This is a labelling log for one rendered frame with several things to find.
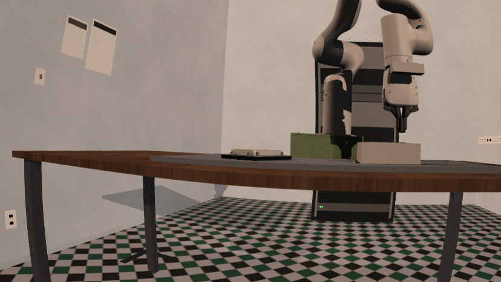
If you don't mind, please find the beige operator panel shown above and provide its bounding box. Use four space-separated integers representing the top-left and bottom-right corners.
353 142 422 165

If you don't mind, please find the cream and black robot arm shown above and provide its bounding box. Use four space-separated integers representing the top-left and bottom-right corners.
312 0 433 136

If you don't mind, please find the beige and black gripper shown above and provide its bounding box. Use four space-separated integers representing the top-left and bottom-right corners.
382 68 419 133

